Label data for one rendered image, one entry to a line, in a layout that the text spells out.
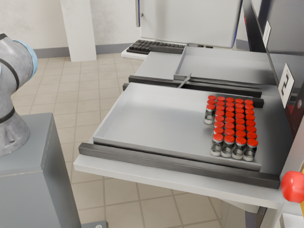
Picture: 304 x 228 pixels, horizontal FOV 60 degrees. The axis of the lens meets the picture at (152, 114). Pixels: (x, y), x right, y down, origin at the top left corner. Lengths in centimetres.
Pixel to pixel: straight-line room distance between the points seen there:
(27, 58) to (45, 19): 264
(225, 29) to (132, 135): 88
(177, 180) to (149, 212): 104
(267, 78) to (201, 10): 57
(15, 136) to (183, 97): 47
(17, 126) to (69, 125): 144
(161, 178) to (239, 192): 15
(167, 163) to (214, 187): 10
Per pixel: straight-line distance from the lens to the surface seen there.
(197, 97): 75
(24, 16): 352
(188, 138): 61
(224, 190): 52
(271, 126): 71
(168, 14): 141
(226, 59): 106
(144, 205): 158
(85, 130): 214
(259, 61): 107
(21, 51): 85
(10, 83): 77
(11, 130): 78
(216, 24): 137
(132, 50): 129
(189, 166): 52
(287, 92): 57
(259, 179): 54
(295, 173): 39
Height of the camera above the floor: 127
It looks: 34 degrees down
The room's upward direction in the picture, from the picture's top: straight up
